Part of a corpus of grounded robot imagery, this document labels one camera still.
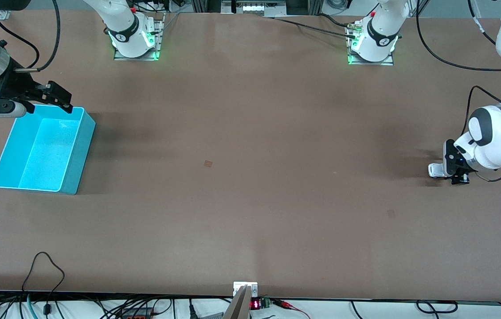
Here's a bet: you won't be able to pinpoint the turquoise plastic bin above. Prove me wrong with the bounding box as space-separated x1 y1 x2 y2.
0 105 96 195

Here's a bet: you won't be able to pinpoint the grey control box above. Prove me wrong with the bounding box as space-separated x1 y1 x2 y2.
222 0 286 14

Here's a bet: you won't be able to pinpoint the grey metal bar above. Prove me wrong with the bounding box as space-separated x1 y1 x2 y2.
223 286 252 319

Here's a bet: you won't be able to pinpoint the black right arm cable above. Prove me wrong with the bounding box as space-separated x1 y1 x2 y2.
0 10 40 69
13 0 61 72

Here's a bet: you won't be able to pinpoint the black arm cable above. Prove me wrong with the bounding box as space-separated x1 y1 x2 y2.
467 0 498 46
415 0 501 72
13 0 61 72
0 10 40 69

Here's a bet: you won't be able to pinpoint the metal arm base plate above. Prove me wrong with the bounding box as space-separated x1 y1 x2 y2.
347 22 394 66
114 12 165 61

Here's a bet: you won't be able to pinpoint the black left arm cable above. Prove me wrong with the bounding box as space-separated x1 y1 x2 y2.
415 0 501 72
467 0 498 46

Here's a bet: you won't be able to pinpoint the thin black cable loop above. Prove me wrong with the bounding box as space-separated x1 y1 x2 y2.
21 252 66 319

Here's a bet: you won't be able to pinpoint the thin black table cable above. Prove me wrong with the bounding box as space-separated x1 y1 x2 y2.
317 12 353 28

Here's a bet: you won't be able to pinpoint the thick black table cable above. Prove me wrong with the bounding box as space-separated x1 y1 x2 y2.
273 17 357 39

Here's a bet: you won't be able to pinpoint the red clip wires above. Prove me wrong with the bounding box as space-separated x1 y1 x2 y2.
273 300 311 319

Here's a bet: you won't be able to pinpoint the white metal bracket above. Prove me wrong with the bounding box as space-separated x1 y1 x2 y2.
233 282 258 297

